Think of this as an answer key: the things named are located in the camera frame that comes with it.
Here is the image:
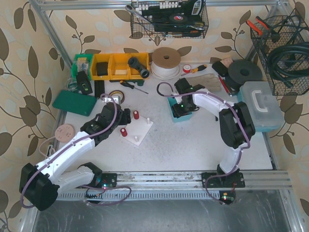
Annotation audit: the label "large red spring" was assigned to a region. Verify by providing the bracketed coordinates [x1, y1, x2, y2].
[133, 110, 140, 120]
[120, 128, 127, 137]

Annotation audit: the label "brown tape roll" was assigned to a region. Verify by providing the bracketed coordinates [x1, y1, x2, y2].
[109, 90, 125, 104]

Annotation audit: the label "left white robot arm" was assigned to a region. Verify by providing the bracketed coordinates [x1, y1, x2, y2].
[19, 94, 131, 211]

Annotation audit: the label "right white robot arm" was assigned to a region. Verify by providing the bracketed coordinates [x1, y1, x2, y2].
[156, 78, 255, 179]

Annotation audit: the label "blue plastic tray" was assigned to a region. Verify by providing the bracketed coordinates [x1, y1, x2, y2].
[168, 97, 193, 123]

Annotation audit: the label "beige work glove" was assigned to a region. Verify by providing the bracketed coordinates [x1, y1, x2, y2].
[186, 73, 222, 93]

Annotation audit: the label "red white tape roll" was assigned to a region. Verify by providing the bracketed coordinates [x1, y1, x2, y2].
[183, 64, 191, 73]

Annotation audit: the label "black ribbed bar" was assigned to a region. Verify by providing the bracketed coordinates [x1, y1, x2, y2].
[94, 80, 105, 99]

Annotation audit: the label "black sanding block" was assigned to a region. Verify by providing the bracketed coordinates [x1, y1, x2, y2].
[212, 58, 233, 77]

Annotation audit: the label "black battery charger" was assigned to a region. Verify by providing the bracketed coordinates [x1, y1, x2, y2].
[76, 71, 93, 95]

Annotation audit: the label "yellow parts bin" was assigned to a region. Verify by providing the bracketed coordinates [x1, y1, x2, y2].
[90, 53, 150, 81]

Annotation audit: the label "black block in bin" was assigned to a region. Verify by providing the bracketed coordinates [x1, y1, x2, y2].
[96, 62, 108, 76]

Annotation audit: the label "black pipe fitting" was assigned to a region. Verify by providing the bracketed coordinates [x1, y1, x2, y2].
[128, 57, 150, 79]

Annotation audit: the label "green plastic case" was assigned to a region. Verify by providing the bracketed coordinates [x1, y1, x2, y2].
[52, 90, 97, 116]

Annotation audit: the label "round sanding disc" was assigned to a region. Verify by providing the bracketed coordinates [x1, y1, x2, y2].
[55, 124, 75, 143]

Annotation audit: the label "black rubber disc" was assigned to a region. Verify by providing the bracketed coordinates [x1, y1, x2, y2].
[225, 59, 263, 91]

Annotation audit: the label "green parts bin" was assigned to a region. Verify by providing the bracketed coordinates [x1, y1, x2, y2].
[71, 54, 93, 79]

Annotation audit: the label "translucent teal storage box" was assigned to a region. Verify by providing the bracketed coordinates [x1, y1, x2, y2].
[237, 81, 284, 132]

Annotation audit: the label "white peg base plate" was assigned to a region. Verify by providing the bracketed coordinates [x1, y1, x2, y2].
[120, 116, 154, 146]

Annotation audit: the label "red handled tool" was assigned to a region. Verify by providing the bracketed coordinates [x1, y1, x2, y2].
[217, 74, 238, 97]

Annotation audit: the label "white cable spool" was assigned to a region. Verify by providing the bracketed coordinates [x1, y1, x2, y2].
[151, 47, 181, 81]

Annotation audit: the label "top wire basket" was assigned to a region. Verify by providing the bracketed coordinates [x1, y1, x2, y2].
[125, 0, 209, 41]

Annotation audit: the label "wire basket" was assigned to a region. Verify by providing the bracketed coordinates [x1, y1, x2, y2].
[125, 0, 209, 41]
[250, 14, 309, 96]

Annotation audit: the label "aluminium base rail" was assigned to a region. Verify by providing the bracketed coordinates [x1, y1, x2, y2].
[57, 170, 292, 202]

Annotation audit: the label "orange handled pliers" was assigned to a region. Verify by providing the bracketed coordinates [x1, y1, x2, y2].
[246, 16, 270, 36]

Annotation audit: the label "right wire basket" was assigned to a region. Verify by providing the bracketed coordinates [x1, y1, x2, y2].
[250, 14, 309, 96]

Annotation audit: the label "coiled black hose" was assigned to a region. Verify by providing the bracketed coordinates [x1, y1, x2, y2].
[267, 14, 309, 83]

